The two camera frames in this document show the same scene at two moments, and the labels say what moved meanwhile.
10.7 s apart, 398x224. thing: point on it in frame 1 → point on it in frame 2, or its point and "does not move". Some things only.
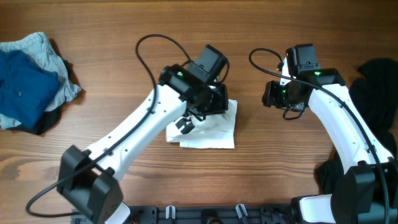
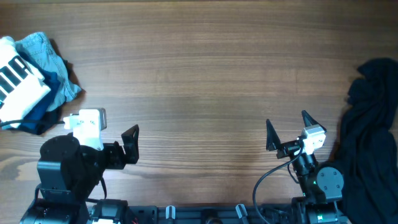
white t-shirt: x=216 y=131 → x=22 y=86
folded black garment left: x=47 y=121 does not move
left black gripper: x=220 y=104 → x=117 y=158
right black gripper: x=270 y=97 → x=274 y=142
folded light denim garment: x=38 y=47 does not move
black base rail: x=201 y=214 does not move
